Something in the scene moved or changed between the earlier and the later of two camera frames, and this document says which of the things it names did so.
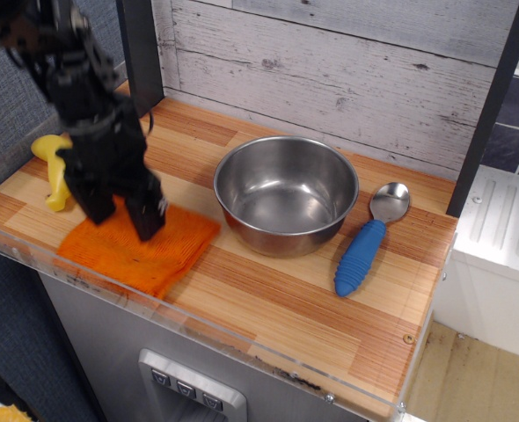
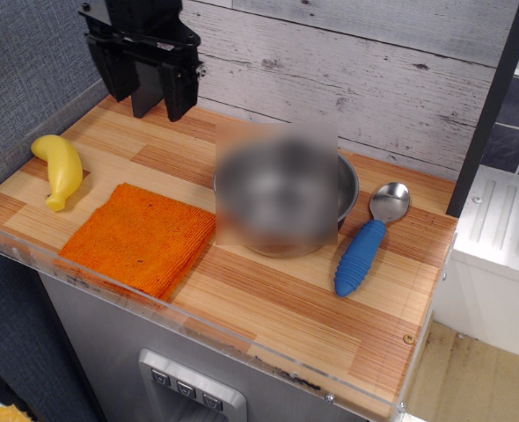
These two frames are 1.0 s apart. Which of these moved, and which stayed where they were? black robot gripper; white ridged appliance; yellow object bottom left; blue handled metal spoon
Moved: black robot gripper
Stayed: blue handled metal spoon; yellow object bottom left; white ridged appliance
